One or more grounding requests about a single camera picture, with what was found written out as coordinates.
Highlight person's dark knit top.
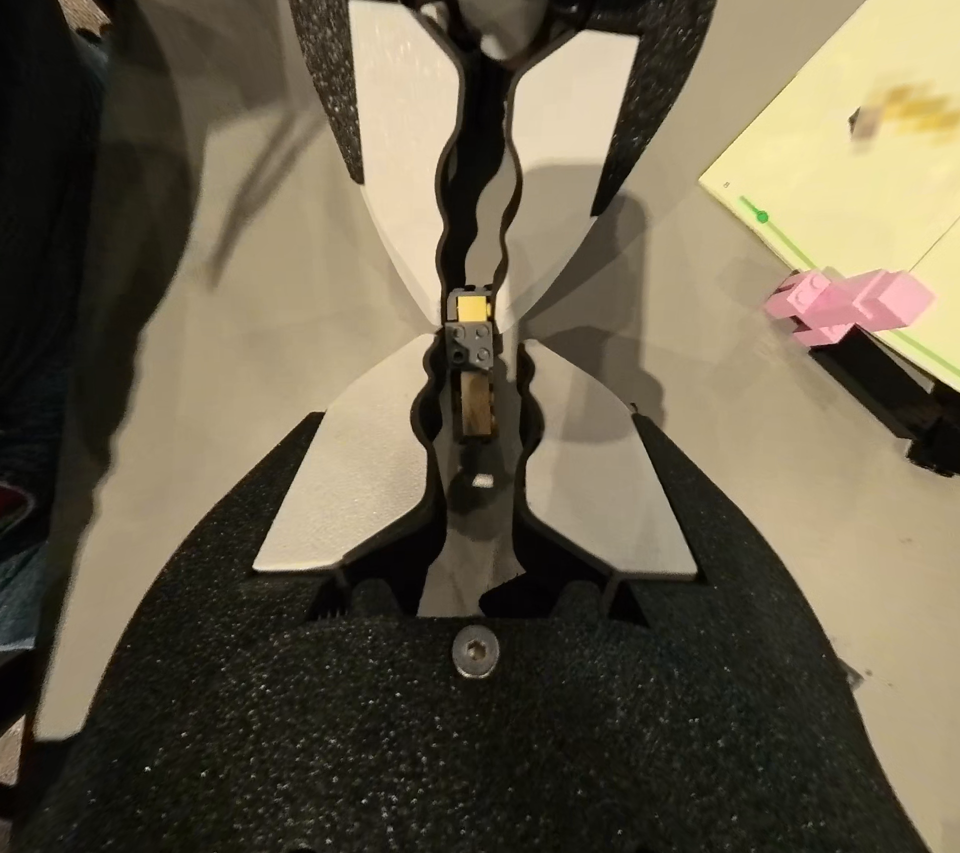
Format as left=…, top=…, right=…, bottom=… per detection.
left=0, top=0, right=114, bottom=419

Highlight yellow and grey brick assembly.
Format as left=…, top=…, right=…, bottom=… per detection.
left=446, top=283, right=501, bottom=439

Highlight pink toy brick pig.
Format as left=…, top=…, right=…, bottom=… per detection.
left=761, top=268, right=939, bottom=348

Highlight dark grey square brick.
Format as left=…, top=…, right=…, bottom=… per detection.
left=444, top=322, right=498, bottom=370

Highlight pale green instruction booklet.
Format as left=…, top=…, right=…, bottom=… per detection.
left=697, top=0, right=960, bottom=393

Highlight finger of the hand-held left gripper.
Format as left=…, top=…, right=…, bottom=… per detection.
left=498, top=28, right=640, bottom=331
left=348, top=0, right=464, bottom=331

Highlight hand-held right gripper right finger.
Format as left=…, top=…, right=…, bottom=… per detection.
left=487, top=339, right=702, bottom=616

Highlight person's blue jeans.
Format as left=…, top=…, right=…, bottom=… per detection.
left=0, top=343, right=84, bottom=652

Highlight black toy brick frame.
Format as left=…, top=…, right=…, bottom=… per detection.
left=810, top=328, right=960, bottom=475

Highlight grey desk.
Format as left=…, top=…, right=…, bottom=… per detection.
left=33, top=0, right=960, bottom=853

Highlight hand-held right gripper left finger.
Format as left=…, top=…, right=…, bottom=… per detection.
left=253, top=331, right=445, bottom=616

